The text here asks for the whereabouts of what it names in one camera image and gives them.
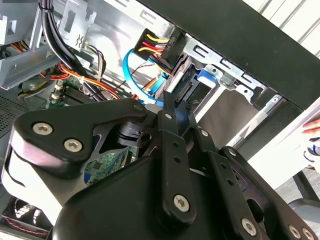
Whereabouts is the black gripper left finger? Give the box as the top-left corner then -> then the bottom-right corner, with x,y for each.
0,91 -> 198,226

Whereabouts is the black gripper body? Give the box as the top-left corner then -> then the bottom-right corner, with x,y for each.
51,149 -> 251,240

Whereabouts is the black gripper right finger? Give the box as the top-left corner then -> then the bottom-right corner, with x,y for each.
174,99 -> 320,240

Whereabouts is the hard disk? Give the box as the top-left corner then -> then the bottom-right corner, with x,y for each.
154,54 -> 218,107

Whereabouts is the blue data wire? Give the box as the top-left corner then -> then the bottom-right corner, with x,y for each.
123,48 -> 188,127

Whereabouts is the person bare hand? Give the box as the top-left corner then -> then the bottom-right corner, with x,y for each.
301,120 -> 320,135

